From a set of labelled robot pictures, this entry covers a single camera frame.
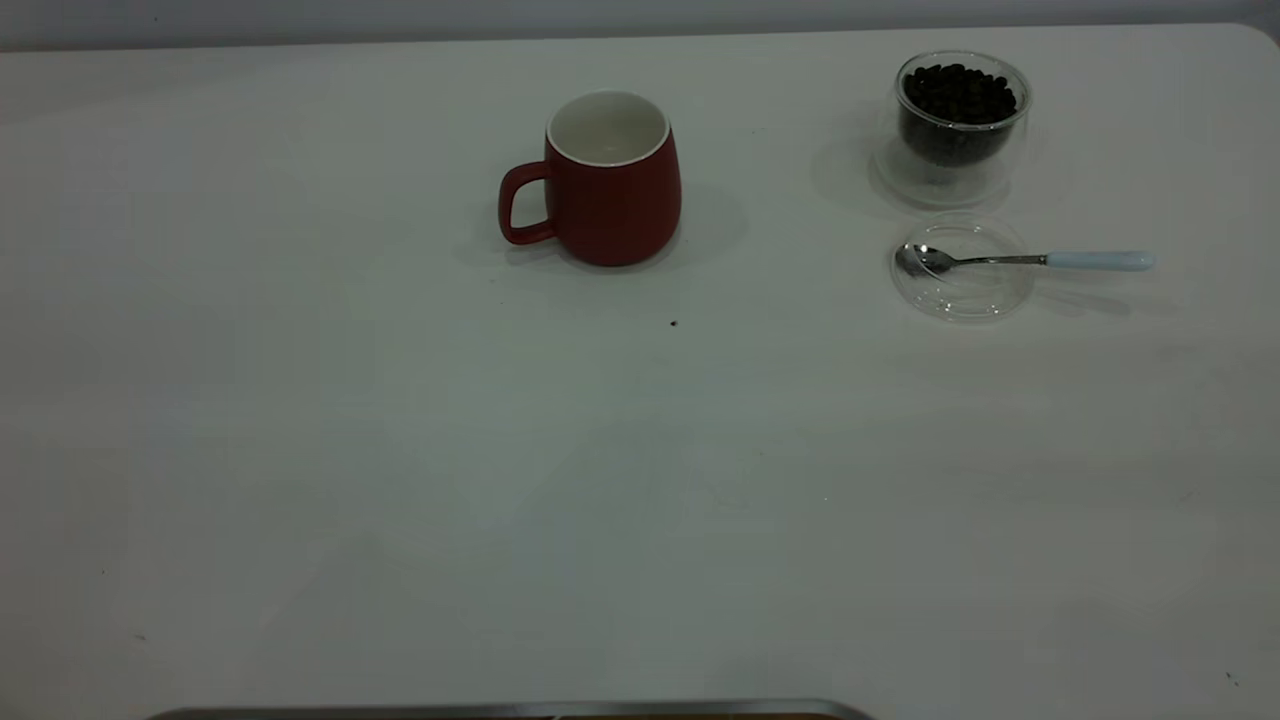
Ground red ceramic mug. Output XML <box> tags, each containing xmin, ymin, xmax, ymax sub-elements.
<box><xmin>498</xmin><ymin>90</ymin><xmax>683</xmax><ymax>268</ymax></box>

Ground clear round glass lid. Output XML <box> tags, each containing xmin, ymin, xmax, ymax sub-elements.
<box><xmin>889</xmin><ymin>212</ymin><xmax>1036</xmax><ymax>322</ymax></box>

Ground dark coffee beans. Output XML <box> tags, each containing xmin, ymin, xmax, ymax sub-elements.
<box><xmin>902</xmin><ymin>63</ymin><xmax>1019</xmax><ymax>167</ymax></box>

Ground metal spoon with pale-blue handle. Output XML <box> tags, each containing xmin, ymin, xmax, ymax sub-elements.
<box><xmin>895</xmin><ymin>243</ymin><xmax>1156</xmax><ymax>278</ymax></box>

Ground clear double-wall glass cup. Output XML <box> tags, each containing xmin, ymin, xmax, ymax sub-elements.
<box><xmin>868</xmin><ymin>50</ymin><xmax>1033</xmax><ymax>212</ymax></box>

